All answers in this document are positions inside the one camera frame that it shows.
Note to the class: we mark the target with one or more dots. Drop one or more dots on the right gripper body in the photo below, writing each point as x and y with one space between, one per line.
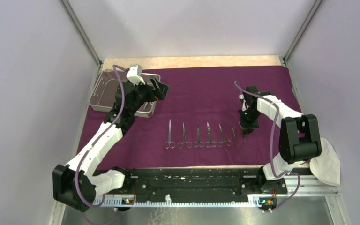
249 116

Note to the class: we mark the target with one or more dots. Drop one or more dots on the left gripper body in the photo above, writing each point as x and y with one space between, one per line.
145 94

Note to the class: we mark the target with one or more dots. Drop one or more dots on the metal tweezers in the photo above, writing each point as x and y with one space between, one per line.
243 136
234 135

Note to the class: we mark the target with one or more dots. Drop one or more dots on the small curved hemostat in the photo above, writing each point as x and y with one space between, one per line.
224 141

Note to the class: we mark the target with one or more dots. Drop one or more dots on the surgical scissors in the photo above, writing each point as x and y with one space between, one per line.
210 143

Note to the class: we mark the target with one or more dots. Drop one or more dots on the metal mesh instrument tray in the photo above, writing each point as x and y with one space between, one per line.
103 96

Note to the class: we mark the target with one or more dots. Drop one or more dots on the small metal scissors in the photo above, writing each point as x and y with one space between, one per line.
198 143

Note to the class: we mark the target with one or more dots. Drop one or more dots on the surgical forceps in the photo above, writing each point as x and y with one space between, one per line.
169 144

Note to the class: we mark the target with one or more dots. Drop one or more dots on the surgical clamp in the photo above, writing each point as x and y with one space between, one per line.
184 142

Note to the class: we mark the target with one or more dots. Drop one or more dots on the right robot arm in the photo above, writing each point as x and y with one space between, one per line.
294 137

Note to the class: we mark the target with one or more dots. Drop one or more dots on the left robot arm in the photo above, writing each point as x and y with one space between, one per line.
75 184

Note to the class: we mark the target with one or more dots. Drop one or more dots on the white crumpled cloth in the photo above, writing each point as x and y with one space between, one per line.
326 167

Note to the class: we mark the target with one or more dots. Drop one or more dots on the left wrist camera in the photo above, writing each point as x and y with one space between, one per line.
134 75

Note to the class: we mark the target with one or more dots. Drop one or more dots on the grey cable duct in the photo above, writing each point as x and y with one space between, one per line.
117 202

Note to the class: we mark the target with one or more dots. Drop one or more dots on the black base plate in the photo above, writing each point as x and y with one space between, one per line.
198 185

